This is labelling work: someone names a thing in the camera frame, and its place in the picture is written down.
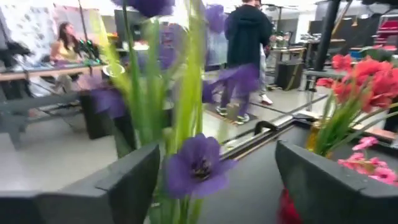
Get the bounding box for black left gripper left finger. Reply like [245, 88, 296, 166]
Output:
[0, 142, 161, 224]

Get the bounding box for pink artificial flower bunch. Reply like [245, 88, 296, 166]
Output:
[337, 136, 398, 187]

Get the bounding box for aluminium table edge rail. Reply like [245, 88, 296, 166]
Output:
[219, 93, 330, 161]

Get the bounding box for dark floor mat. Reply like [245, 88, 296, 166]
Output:
[205, 101, 259, 126]

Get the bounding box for orange-red artificial flower bunch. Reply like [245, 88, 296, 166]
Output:
[315, 54, 398, 156]

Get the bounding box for purple artificial flower bunch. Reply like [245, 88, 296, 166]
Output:
[89, 0, 259, 224]

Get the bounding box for red tool cart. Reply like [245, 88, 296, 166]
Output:
[374, 18, 398, 47]

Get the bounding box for black clamp handle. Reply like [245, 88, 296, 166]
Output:
[253, 120, 280, 137]

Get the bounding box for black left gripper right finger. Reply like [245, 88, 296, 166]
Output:
[274, 139, 398, 224]

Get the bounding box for black metal post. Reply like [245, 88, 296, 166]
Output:
[313, 0, 342, 73]

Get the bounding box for yellow glass vase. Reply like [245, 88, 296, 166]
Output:
[305, 121, 321, 152]

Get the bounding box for standing person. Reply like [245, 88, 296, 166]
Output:
[215, 0, 275, 126]

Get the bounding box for red glass vase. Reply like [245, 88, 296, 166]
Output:
[276, 186, 304, 224]

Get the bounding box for black box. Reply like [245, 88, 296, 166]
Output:
[275, 60, 305, 91]

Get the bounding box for seated person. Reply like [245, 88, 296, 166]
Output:
[49, 21, 85, 63]

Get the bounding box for grey metal bench frame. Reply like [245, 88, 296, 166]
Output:
[0, 91, 81, 147]

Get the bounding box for black computer monitor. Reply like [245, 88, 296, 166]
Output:
[114, 8, 156, 44]

